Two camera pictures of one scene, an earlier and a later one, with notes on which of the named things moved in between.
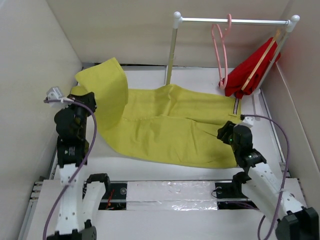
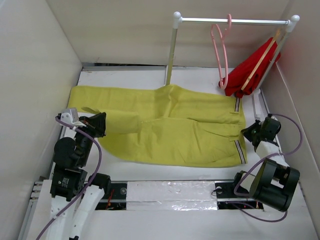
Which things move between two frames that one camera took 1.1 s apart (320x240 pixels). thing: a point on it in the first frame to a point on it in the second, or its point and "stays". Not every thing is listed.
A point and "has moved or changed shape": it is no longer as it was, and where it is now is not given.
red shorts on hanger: [238, 77] stays
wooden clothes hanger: [261, 60] stays
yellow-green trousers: [167, 123] has moved or changed shape
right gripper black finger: [226, 133] to [253, 132]
